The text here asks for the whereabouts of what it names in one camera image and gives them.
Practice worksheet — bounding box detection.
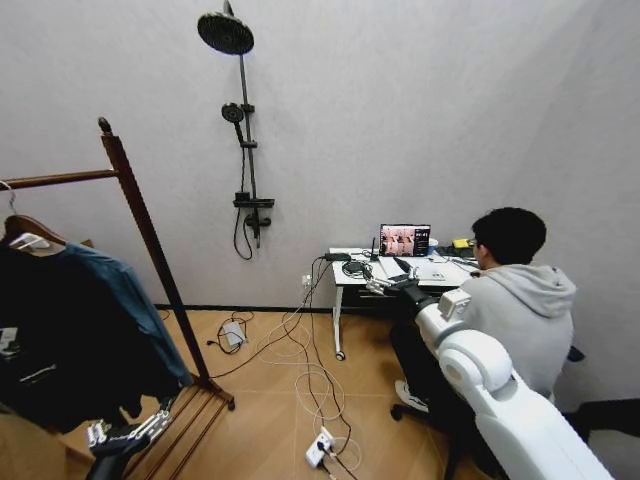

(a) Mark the white floor cable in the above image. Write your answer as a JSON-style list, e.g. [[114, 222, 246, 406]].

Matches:
[[255, 264, 362, 454]]

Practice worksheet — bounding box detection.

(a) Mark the black shower shelf with faucet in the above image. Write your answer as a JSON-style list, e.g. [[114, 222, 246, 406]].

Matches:
[[232, 191, 276, 238]]

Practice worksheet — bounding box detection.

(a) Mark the white power strip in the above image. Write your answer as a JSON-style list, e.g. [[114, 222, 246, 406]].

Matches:
[[305, 425, 336, 471]]

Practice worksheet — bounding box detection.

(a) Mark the black round overhead shower head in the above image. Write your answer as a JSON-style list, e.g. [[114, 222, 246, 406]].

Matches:
[[196, 0, 256, 56]]

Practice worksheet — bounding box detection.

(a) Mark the open laptop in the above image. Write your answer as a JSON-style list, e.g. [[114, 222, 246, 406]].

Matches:
[[377, 222, 450, 284]]

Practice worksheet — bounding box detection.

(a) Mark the black shower riser rail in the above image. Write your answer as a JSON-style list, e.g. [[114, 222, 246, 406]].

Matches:
[[237, 49, 263, 250]]

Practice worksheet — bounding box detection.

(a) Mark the blue garment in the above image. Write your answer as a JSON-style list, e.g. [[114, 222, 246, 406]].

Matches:
[[63, 241, 195, 389]]

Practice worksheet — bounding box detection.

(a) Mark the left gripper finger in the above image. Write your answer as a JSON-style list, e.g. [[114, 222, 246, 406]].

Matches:
[[85, 420, 113, 450], [130, 394, 176, 444]]

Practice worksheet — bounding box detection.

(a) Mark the person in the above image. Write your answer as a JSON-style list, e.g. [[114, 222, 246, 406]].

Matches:
[[389, 206, 587, 441]]

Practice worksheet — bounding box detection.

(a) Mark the black floor cable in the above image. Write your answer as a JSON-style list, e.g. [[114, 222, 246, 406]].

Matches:
[[205, 255, 366, 480]]

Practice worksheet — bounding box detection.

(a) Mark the white desk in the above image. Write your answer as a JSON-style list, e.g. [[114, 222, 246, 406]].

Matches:
[[327, 243, 482, 362]]

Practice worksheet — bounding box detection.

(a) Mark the black shower hose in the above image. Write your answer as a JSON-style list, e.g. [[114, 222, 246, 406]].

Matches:
[[233, 142, 255, 261]]

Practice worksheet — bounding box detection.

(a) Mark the wooden clothes hanger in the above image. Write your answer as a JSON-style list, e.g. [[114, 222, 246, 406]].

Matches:
[[0, 179, 69, 257]]

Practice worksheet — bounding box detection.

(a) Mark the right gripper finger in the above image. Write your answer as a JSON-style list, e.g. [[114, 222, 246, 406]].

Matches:
[[386, 263, 422, 285], [365, 276, 402, 300]]

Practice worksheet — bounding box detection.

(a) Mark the black garment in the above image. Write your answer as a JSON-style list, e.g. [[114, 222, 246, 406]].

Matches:
[[0, 243, 182, 435]]

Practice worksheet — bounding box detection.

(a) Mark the grey power adapter box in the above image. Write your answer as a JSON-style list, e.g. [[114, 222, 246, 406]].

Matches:
[[219, 321, 247, 352]]

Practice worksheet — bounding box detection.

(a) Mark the brown cardboard box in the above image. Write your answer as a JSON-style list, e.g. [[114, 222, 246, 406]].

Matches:
[[0, 399, 97, 480]]

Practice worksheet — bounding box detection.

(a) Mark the brown wooden garment rack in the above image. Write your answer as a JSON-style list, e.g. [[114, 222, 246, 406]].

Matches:
[[0, 116, 237, 480]]

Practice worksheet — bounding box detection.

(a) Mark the black hand shower head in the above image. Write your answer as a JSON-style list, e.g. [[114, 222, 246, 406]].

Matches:
[[220, 101, 250, 145]]

